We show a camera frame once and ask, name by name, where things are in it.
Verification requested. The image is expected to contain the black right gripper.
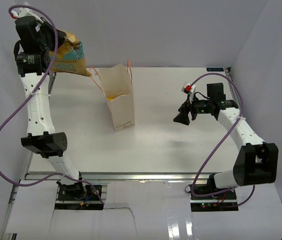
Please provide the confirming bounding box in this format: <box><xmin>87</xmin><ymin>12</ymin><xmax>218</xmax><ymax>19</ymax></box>
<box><xmin>174</xmin><ymin>94</ymin><xmax>213</xmax><ymax>126</ymax></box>

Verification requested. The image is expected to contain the yellow chips bag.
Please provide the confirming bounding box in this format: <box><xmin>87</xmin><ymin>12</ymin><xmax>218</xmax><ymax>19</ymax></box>
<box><xmin>51</xmin><ymin>32</ymin><xmax>91</xmax><ymax>77</ymax></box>

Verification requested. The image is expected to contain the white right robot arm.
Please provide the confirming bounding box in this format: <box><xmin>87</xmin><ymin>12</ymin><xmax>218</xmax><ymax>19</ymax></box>
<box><xmin>174</xmin><ymin>83</ymin><xmax>278</xmax><ymax>200</ymax></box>

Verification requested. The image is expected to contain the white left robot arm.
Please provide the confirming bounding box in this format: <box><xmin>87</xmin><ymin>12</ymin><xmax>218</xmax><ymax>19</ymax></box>
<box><xmin>14</xmin><ymin>15</ymin><xmax>91</xmax><ymax>200</ymax></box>

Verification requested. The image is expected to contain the white paper bag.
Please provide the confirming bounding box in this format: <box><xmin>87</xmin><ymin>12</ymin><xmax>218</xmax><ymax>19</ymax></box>
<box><xmin>89</xmin><ymin>59</ymin><xmax>135</xmax><ymax>131</ymax></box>

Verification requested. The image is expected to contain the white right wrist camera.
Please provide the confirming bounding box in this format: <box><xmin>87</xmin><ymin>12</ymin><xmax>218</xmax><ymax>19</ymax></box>
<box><xmin>181</xmin><ymin>83</ymin><xmax>196</xmax><ymax>101</ymax></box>

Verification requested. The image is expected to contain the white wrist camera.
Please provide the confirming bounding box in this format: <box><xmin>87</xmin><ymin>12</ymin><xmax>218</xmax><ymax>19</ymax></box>
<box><xmin>181</xmin><ymin>83</ymin><xmax>196</xmax><ymax>101</ymax></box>
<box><xmin>8</xmin><ymin>2</ymin><xmax>40</xmax><ymax>20</ymax></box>

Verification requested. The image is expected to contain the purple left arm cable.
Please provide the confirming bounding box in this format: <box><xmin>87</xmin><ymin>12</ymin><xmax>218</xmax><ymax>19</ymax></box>
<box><xmin>0</xmin><ymin>4</ymin><xmax>104</xmax><ymax>205</ymax></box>

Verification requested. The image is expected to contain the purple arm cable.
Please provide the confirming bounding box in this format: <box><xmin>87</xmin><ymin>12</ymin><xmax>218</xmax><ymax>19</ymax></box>
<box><xmin>0</xmin><ymin>4</ymin><xmax>104</xmax><ymax>205</ymax></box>
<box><xmin>190</xmin><ymin>72</ymin><xmax>255</xmax><ymax>208</ymax></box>

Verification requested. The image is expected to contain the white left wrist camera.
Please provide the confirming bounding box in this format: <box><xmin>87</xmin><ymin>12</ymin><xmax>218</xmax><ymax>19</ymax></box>
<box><xmin>8</xmin><ymin>2</ymin><xmax>40</xmax><ymax>20</ymax></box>

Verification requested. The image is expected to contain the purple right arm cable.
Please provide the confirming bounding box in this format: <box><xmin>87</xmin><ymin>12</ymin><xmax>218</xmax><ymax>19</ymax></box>
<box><xmin>190</xmin><ymin>72</ymin><xmax>255</xmax><ymax>208</ymax></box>

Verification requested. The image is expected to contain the aluminium table edge rail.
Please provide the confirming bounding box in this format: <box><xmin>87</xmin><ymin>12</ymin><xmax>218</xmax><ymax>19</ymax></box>
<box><xmin>225</xmin><ymin>67</ymin><xmax>242</xmax><ymax>110</ymax></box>

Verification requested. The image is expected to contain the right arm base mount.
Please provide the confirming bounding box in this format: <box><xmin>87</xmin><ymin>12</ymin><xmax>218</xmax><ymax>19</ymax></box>
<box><xmin>184</xmin><ymin>184</ymin><xmax>238</xmax><ymax>213</ymax></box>

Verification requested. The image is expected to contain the front aluminium rail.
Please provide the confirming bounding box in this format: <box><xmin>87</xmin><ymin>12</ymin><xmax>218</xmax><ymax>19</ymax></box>
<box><xmin>25</xmin><ymin>171</ymin><xmax>212</xmax><ymax>183</ymax></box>

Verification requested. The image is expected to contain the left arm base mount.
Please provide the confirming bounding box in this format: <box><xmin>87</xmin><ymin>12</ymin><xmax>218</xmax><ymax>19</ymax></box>
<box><xmin>55</xmin><ymin>184</ymin><xmax>103</xmax><ymax>211</ymax></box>

